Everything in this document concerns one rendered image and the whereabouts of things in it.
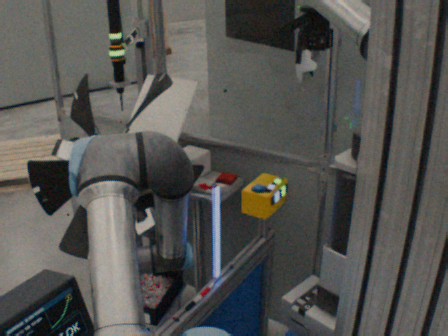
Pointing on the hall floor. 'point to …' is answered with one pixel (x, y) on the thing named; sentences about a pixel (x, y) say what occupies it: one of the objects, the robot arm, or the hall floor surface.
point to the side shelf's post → (199, 244)
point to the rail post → (266, 293)
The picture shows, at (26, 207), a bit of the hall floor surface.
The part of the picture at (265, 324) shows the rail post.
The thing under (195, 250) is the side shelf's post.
